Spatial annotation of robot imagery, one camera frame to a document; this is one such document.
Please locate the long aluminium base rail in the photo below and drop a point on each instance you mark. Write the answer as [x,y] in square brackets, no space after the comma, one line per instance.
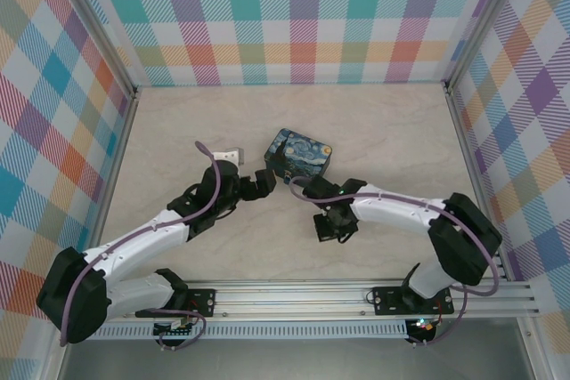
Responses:
[289,297]

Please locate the aluminium corner post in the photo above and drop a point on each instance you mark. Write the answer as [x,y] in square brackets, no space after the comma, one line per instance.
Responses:
[102,33]
[481,28]

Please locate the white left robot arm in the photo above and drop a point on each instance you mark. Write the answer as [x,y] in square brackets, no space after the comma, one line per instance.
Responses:
[133,237]

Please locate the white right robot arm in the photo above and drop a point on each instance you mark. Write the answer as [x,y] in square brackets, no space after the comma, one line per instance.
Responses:
[392,212]

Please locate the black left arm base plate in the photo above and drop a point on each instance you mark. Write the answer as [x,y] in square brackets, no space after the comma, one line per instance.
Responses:
[202,302]

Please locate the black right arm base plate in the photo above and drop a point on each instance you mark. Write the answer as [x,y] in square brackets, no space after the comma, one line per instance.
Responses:
[387,301]

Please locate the aluminium side rail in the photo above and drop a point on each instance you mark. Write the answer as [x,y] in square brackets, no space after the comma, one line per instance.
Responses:
[120,153]
[472,166]

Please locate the grey metal front panel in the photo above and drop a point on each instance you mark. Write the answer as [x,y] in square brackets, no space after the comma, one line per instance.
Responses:
[289,360]

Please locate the starry night painted tin box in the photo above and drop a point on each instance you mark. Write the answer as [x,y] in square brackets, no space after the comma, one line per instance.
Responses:
[298,153]

